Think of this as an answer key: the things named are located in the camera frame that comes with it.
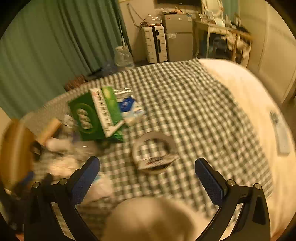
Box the white tape roll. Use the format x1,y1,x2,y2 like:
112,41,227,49
132,132,179,175

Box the blue and white packet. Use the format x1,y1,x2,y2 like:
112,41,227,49
114,87,146,127

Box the white figurine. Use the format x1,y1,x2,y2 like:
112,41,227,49
45,137,72,151

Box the white suitcase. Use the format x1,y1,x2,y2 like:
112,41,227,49
141,25,168,63

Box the wide green curtain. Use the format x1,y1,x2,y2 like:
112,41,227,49
0,0,131,118

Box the cardboard box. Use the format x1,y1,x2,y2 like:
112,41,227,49
0,119,35,190

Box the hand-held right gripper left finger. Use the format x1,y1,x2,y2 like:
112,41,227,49
23,156,101,241

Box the white clothes pile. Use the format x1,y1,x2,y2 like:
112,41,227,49
228,35,251,58

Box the white plastic bag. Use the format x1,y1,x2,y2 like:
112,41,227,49
88,173,116,202

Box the grey mini fridge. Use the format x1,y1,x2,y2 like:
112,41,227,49
162,13,193,62

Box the green checkered blanket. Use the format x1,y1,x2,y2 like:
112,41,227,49
22,58,274,241

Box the white remote control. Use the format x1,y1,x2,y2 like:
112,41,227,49
269,111,290,155

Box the green and white box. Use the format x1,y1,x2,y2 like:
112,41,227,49
68,86,126,143

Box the wooden block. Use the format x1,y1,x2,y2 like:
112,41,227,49
37,118,62,144

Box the white oval mirror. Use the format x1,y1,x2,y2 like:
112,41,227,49
201,0,223,16

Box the white duvet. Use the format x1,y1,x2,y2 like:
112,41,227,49
199,58,296,239

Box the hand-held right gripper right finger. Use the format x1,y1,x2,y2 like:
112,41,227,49
195,158,271,241

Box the large clear water bottle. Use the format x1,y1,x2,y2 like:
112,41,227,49
115,46,134,68

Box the black television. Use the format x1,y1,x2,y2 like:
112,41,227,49
157,0,201,7

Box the person's leg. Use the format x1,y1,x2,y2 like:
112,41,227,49
100,197,200,241

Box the white wooden desk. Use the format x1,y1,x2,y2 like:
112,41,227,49
194,20,252,67

